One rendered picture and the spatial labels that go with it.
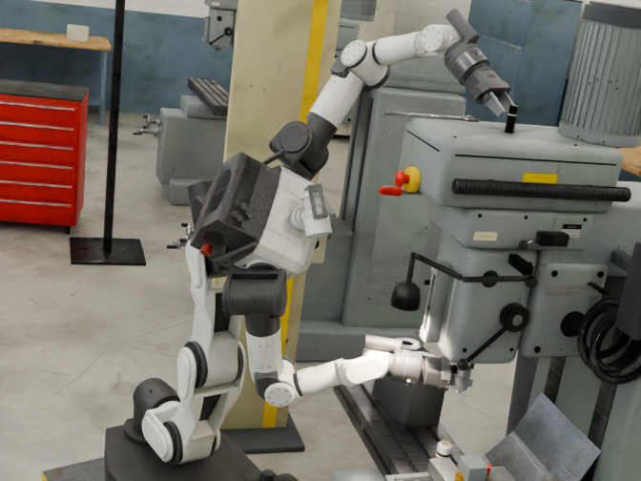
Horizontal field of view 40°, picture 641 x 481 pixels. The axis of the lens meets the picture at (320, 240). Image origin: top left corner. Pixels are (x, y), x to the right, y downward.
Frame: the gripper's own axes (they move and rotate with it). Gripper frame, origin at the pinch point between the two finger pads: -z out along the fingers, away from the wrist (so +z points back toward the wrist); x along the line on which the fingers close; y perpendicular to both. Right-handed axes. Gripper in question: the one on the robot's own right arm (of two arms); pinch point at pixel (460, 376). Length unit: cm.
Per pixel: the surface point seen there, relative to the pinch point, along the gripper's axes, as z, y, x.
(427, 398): 4.6, 20.9, 24.8
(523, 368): -53, 75, 176
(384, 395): 16.7, 27.4, 34.2
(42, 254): 247, 127, 340
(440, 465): 2.2, 19.5, -13.0
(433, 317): 10.5, -17.8, -6.2
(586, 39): -13, -89, 6
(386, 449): 14.8, 30.7, 8.4
